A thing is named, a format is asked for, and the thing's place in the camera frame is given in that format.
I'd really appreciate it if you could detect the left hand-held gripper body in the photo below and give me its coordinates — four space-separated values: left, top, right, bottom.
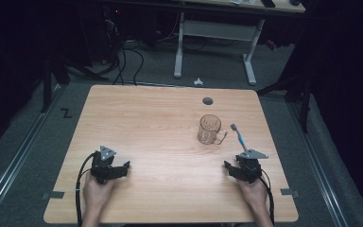
89 145 125 185

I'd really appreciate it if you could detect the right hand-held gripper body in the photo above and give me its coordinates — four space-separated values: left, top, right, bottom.
235 148 269 185

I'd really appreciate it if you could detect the person's right hand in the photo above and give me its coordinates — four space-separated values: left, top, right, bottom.
236 177 270 210

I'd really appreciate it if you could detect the person's left hand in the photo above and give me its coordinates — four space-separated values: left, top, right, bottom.
81 171 116 213

